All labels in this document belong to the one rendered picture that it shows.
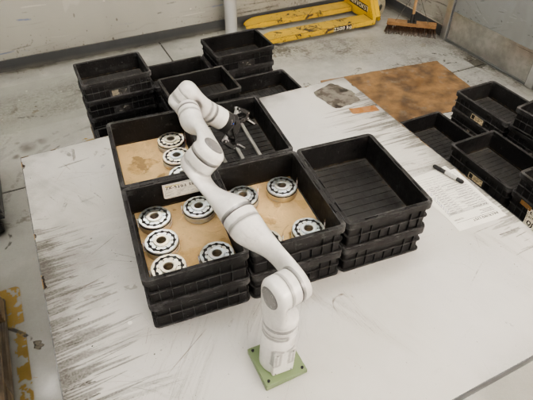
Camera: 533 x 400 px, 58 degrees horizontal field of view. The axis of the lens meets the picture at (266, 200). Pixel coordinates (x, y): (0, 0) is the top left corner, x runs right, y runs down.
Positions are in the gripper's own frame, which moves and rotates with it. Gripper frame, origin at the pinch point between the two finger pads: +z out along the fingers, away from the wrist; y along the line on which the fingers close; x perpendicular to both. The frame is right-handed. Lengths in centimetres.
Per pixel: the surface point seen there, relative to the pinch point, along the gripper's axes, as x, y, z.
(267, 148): 1.6, 0.2, 13.7
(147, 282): -27, -53, -38
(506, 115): -23, 86, 165
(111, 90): 136, 12, 13
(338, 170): -25.3, 0.6, 24.7
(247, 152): 5.1, -4.8, 7.8
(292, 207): -26.4, -19.1, 6.9
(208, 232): -15.0, -36.7, -13.7
